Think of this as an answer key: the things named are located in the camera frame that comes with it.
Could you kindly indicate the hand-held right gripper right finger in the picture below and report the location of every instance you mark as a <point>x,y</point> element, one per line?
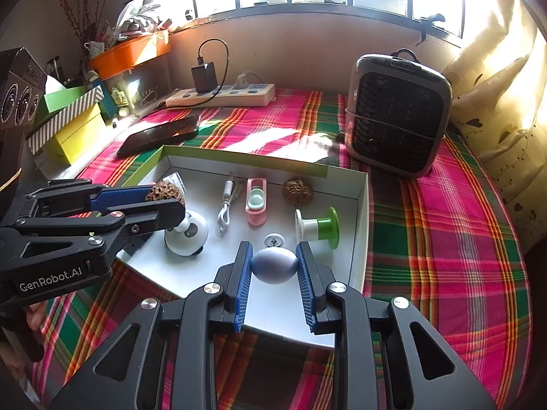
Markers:
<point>305,286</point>

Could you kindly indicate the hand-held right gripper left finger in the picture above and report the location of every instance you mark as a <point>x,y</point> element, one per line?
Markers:
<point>243,286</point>

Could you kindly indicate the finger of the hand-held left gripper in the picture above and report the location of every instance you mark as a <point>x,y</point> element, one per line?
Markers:
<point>124,196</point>
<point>166,215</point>

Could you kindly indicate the large brown walnut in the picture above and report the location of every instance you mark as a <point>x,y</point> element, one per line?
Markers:
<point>164,191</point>

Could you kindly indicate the white panda toy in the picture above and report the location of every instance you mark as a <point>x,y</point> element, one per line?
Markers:
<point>192,232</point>

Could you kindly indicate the green white cardboard box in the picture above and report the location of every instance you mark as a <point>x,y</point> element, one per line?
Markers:
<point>273,307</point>

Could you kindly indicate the white egg-shaped ball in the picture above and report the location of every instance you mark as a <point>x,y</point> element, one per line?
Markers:
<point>273,264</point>

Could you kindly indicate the green white spool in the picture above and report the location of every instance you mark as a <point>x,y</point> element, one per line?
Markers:
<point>314,224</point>

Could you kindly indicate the pink and mint clip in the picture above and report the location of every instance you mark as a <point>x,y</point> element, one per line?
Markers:
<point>256,218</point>

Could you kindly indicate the small brown walnut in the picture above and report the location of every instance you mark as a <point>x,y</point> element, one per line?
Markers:
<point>298,191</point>

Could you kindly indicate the person's left hand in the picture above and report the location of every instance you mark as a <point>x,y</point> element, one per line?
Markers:
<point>36,314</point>

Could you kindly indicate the small white round disc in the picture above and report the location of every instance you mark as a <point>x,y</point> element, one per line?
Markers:
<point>273,239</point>

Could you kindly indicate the black smartphone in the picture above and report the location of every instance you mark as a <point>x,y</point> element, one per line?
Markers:
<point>158,134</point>

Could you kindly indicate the grey striped box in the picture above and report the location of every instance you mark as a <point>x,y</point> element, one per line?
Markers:
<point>64,126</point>

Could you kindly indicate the small teal box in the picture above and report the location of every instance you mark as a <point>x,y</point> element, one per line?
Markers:
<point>107,102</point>

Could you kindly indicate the small green card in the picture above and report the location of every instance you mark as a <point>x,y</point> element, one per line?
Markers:
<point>119,97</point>

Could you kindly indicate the dark glass case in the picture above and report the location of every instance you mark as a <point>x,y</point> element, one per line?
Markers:
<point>149,81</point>

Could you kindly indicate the pink green plaid cloth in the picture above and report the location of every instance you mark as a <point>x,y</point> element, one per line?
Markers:
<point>427,243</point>

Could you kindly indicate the orange plastic tray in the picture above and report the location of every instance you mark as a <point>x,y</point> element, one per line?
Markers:
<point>128,55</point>

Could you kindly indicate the black charger adapter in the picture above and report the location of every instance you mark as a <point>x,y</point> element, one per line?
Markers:
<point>204,77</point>

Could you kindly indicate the white power strip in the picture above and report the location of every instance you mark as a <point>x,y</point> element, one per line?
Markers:
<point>256,94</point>

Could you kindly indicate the white plug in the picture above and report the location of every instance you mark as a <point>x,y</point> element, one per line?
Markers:
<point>245,80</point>

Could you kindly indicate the pile of assorted packets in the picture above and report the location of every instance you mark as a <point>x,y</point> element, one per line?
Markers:
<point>132,21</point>

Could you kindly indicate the grey portable heater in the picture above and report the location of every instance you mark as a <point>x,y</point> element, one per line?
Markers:
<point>393,124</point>

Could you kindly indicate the dried branches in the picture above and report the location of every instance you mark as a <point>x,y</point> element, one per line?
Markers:
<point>81,13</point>

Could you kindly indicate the cream heart print curtain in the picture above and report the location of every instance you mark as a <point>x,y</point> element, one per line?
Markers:
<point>491,94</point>

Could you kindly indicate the black window latch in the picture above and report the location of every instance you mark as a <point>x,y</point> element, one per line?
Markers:
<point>429,23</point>

